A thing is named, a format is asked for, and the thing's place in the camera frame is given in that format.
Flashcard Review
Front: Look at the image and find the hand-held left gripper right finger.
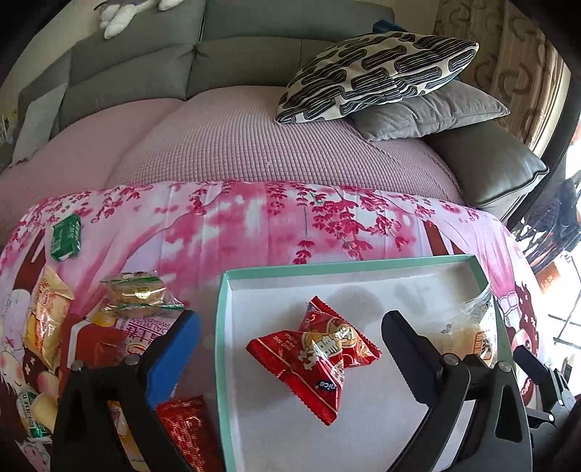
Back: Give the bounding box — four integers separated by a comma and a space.
381, 310, 532, 472

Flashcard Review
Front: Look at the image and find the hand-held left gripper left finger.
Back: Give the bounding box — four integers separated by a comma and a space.
50, 309, 203, 472

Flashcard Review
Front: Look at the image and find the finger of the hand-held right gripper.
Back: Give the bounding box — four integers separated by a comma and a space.
547, 367, 578, 411
513, 346, 552, 409

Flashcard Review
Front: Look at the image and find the pink purple bread packet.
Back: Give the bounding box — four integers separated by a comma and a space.
84, 311, 182, 359

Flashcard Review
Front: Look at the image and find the clear steamed bun packet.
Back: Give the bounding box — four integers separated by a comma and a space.
422, 281, 500, 368

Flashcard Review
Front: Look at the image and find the red patterned packet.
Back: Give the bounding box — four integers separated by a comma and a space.
155, 396, 225, 472

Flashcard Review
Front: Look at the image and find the clear puffed cake packet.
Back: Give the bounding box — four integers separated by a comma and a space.
99, 270, 184, 319

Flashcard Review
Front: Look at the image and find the dark red bar packet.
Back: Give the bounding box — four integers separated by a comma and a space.
68, 322, 150, 377

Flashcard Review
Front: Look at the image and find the orange cake packet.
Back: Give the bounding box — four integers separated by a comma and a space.
105, 400, 137, 455

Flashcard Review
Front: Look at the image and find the red twisted snack packet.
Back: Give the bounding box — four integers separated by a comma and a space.
246, 296, 382, 426

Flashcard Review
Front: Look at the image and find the teal shallow cardboard box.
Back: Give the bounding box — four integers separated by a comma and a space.
213, 254, 529, 472

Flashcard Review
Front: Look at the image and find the yellow bread packet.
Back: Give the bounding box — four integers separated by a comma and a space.
23, 264, 76, 370

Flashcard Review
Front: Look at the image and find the green and white packet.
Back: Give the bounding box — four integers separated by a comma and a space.
16, 383, 55, 441

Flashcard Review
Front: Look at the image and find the small green packet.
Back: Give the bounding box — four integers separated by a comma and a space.
50, 213, 83, 262

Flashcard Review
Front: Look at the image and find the pink printed blanket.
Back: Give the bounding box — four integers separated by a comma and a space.
0, 179, 552, 472

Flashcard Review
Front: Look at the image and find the black metal chair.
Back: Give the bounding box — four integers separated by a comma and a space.
508, 170, 581, 273

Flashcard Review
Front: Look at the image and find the grey pillow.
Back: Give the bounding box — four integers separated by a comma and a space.
349, 82, 511, 142

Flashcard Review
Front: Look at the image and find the white cushion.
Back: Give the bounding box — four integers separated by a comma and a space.
11, 83, 69, 165

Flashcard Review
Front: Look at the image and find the black and white patterned pillow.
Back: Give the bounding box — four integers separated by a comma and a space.
275, 31, 480, 125

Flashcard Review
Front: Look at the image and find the grey green sofa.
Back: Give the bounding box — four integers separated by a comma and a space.
16, 0, 550, 223

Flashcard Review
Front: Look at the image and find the beige patterned curtain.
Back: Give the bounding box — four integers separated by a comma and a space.
431, 0, 573, 155

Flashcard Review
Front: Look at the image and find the blue cloth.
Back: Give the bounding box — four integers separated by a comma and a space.
371, 19, 409, 34

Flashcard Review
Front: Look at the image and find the grey and white plush toy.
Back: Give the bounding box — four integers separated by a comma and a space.
97, 0, 187, 39

